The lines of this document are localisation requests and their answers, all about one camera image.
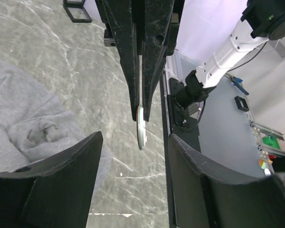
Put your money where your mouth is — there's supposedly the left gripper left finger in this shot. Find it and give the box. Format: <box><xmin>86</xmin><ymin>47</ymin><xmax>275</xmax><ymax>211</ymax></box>
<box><xmin>0</xmin><ymin>132</ymin><xmax>103</xmax><ymax>228</ymax></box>

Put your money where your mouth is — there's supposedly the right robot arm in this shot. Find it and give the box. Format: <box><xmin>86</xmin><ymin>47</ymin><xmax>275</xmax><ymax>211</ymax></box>
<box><xmin>96</xmin><ymin>0</ymin><xmax>285</xmax><ymax>121</ymax></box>

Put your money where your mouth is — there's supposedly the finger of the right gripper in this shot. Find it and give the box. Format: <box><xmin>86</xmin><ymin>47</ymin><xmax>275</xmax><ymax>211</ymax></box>
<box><xmin>142</xmin><ymin>0</ymin><xmax>174</xmax><ymax>121</ymax></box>
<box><xmin>103</xmin><ymin>0</ymin><xmax>140</xmax><ymax>121</ymax></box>

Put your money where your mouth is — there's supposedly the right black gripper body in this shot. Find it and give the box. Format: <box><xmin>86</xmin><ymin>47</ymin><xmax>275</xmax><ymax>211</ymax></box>
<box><xmin>95</xmin><ymin>0</ymin><xmax>186</xmax><ymax>57</ymax></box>

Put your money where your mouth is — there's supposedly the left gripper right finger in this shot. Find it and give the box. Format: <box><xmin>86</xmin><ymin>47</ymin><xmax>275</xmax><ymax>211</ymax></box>
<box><xmin>168</xmin><ymin>134</ymin><xmax>285</xmax><ymax>228</ymax></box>

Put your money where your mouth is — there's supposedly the white round garment tag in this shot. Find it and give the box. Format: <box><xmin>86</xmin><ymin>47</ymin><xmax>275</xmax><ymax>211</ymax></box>
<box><xmin>136</xmin><ymin>105</ymin><xmax>147</xmax><ymax>150</ymax></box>

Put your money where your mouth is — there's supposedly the black square frame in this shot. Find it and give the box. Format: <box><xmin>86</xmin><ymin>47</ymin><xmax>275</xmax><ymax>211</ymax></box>
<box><xmin>63</xmin><ymin>0</ymin><xmax>92</xmax><ymax>23</ymax></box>

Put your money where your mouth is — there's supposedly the grey garment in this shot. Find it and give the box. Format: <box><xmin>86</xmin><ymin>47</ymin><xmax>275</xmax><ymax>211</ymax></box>
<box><xmin>0</xmin><ymin>57</ymin><xmax>112</xmax><ymax>205</ymax></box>

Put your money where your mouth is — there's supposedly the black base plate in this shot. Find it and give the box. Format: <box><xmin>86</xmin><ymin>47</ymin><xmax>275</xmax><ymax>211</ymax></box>
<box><xmin>159</xmin><ymin>74</ymin><xmax>200</xmax><ymax>228</ymax></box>

